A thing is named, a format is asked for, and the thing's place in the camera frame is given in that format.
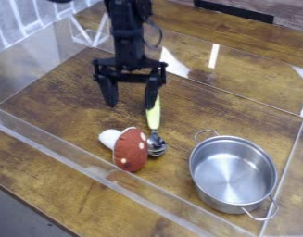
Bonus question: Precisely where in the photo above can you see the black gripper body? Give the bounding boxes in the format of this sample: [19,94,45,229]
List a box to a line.
[92,38,167,85]

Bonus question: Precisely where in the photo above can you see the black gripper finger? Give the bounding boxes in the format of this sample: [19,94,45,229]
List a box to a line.
[96,75,119,107]
[144,76,159,109]

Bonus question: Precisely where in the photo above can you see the red plush mushroom toy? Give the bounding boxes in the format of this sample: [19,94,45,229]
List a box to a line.
[97,127,147,172]

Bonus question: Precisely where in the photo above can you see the green handled metal spoon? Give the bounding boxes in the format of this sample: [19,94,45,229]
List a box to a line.
[145,97,167,156]

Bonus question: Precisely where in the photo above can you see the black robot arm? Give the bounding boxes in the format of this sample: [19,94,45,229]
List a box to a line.
[92,0,168,109]

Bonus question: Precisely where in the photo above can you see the black bar at back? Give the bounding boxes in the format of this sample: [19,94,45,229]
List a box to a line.
[194,0,275,24]

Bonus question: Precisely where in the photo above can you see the silver metal pot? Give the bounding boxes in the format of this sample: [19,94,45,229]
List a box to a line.
[190,130,279,221]

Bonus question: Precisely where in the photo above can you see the black cable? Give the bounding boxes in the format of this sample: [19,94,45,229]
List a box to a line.
[140,15,164,50]

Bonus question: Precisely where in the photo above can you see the clear acrylic enclosure wall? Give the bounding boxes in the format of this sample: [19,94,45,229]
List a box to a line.
[0,0,303,237]

